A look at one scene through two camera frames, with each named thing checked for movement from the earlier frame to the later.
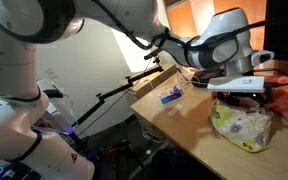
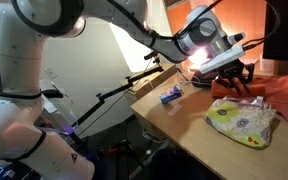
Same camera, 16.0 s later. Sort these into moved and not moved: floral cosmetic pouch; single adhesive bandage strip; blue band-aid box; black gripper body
Moved: black gripper body
Not moved: floral cosmetic pouch; single adhesive bandage strip; blue band-aid box
